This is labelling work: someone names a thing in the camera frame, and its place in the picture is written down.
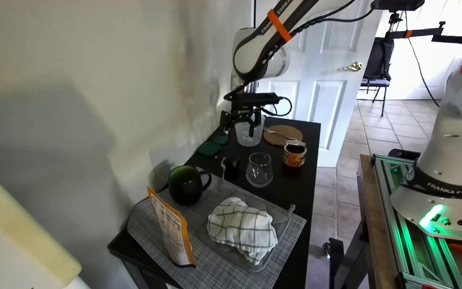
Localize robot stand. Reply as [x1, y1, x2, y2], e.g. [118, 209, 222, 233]
[323, 149, 462, 289]

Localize silver spoon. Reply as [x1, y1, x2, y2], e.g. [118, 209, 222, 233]
[218, 157, 228, 192]

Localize silver fork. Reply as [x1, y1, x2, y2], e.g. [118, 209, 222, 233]
[263, 126, 297, 141]

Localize clear plastic jar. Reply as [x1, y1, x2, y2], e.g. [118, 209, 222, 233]
[235, 116, 265, 147]

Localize black cable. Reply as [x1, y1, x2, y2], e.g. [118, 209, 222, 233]
[404, 11, 441, 108]

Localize white panel door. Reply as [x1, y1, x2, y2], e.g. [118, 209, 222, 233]
[254, 0, 385, 168]

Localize cream white appliance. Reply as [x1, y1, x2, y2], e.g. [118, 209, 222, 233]
[0, 158, 92, 289]

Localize camera on mount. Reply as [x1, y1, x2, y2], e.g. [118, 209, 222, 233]
[371, 0, 462, 45]

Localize dark green mug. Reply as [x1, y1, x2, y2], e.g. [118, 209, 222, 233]
[168, 165, 213, 206]

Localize clear glass dish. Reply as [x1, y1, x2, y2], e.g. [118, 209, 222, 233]
[196, 196, 297, 274]

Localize round cork coaster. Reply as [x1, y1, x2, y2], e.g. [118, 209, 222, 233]
[263, 125, 303, 147]

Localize stemless glass cup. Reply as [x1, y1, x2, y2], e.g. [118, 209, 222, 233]
[246, 152, 274, 188]

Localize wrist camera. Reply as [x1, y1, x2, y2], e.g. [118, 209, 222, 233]
[224, 92, 282, 106]

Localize grey woven placemat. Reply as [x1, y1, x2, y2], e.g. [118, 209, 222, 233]
[127, 172, 307, 289]

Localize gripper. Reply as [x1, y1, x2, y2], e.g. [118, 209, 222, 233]
[219, 104, 265, 138]

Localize open tin can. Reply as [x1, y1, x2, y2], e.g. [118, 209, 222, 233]
[282, 140, 308, 168]

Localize white checked cloth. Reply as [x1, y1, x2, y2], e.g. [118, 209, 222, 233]
[207, 196, 279, 266]

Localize orange food pouch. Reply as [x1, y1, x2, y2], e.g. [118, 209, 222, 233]
[147, 186, 197, 269]

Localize folding chair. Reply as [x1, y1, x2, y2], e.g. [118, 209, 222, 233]
[359, 37, 395, 118]

